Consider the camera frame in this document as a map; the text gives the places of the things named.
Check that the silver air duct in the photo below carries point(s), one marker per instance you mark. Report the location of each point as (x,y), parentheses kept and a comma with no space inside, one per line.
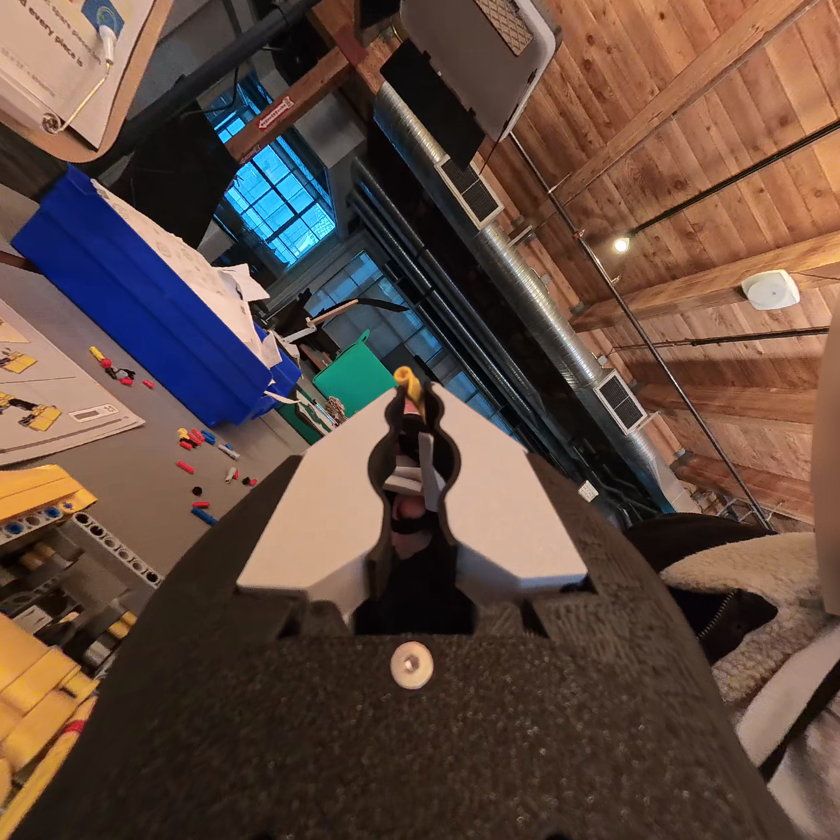
(525,275)

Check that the green bag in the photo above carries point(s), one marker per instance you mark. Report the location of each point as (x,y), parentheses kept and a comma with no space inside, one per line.
(354,380)

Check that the printed paper sheet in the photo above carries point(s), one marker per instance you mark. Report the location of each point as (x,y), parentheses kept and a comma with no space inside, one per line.
(39,39)

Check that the wooden post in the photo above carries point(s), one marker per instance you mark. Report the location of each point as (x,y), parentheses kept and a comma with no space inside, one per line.
(295,98)

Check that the white printed paper bags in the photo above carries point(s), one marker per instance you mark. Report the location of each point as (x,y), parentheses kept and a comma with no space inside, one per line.
(190,262)

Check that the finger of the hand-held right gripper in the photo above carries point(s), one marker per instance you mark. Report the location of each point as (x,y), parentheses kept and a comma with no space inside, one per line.
(403,480)
(430,469)

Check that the blue bin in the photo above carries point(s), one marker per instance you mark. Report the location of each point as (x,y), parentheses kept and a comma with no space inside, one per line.
(131,302)

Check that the yellow axle connector brick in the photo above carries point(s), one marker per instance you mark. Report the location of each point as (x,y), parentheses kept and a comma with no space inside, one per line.
(415,388)

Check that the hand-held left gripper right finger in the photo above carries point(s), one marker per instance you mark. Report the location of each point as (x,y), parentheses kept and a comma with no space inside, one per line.
(512,525)

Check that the white ceiling unit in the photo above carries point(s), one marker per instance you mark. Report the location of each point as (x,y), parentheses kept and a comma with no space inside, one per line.
(472,59)

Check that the dark steel post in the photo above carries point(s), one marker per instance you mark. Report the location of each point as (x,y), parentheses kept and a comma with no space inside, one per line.
(216,59)

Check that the wooden board white stand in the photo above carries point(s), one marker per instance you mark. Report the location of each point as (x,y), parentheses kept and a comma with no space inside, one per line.
(131,79)

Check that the scattered small pin bricks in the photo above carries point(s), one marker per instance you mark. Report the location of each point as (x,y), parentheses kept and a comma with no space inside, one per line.
(203,516)

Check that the brown box with twine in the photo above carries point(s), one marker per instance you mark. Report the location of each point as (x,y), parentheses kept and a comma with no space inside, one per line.
(328,413)

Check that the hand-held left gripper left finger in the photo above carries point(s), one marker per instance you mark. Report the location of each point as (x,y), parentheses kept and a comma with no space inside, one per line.
(315,525)

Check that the yellow brick car model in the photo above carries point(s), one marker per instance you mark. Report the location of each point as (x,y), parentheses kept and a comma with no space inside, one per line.
(39,669)

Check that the person's right hand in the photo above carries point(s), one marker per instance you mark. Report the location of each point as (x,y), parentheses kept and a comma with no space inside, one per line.
(410,508)

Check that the instruction booklet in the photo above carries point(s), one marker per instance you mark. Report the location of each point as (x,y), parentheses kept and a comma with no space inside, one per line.
(39,407)

